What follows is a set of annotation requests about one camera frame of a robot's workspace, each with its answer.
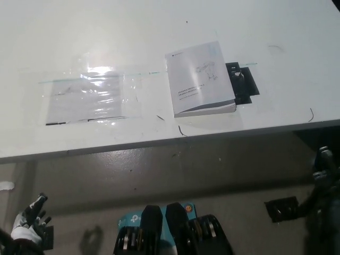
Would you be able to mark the clear plastic sheet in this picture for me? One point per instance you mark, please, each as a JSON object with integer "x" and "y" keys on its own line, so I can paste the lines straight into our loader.
{"x": 106, "y": 69}

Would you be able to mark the white paper under plastic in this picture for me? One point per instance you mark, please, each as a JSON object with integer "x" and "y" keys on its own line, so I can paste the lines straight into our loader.
{"x": 85, "y": 101}

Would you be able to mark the thin teal tape strip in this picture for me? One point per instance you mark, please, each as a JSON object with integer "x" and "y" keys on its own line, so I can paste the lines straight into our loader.
{"x": 66, "y": 79}

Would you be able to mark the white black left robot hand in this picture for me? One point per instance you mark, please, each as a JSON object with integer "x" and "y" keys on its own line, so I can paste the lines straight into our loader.
{"x": 27, "y": 225}

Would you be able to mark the teal cardboard box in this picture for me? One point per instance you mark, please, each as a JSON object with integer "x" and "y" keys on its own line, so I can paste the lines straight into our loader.
{"x": 131, "y": 219}

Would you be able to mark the black floor marker near hand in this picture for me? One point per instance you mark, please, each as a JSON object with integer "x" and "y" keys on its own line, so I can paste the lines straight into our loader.
{"x": 47, "y": 236}

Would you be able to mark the white Franka manual book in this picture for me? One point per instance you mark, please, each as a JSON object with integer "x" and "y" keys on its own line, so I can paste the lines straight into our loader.
{"x": 196, "y": 79}

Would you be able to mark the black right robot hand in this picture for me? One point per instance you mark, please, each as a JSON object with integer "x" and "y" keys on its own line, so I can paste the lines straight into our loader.
{"x": 324, "y": 172}

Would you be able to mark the black bracket part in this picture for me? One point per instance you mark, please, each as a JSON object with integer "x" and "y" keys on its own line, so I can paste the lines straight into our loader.
{"x": 245, "y": 82}

